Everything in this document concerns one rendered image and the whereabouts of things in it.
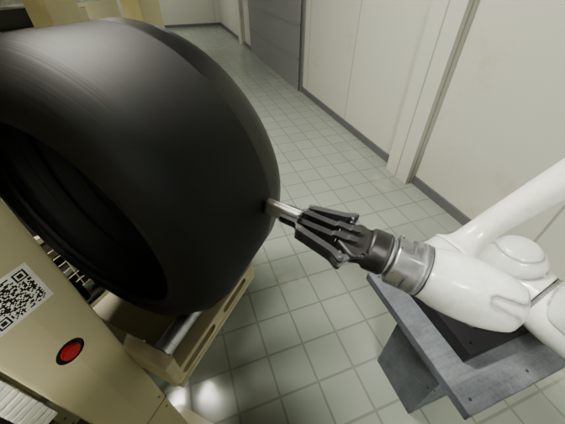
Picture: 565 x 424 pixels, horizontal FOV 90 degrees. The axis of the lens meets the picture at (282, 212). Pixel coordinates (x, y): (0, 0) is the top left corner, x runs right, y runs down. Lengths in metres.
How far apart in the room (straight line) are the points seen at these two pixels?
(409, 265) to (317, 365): 1.24
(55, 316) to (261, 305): 1.36
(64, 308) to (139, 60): 0.40
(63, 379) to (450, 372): 0.96
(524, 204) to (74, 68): 0.73
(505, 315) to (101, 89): 0.63
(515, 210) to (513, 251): 0.31
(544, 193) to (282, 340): 1.38
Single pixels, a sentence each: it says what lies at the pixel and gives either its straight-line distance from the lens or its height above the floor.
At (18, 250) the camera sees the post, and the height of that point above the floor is 1.28.
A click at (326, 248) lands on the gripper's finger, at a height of 1.20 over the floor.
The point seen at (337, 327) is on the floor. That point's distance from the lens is 1.77.
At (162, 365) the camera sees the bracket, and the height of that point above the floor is 0.95.
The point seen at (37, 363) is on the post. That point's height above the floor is 1.09.
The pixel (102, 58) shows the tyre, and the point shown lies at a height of 1.47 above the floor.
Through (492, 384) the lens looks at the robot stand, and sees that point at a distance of 1.13.
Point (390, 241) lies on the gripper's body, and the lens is 0.50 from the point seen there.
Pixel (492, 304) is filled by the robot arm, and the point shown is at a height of 1.19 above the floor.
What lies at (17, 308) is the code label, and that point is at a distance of 0.55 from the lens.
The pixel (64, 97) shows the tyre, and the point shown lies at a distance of 0.45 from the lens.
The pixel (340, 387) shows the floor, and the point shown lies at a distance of 1.65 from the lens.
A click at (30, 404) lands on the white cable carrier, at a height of 1.03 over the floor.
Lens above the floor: 1.56
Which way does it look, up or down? 41 degrees down
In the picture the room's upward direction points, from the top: straight up
